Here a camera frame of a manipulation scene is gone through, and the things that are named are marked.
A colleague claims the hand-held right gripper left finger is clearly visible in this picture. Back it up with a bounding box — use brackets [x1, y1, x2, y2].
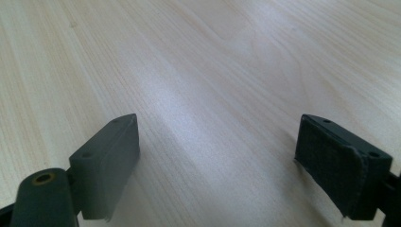
[68, 113, 141, 221]

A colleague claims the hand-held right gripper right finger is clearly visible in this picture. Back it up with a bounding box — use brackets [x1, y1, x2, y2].
[293, 113, 393, 221]

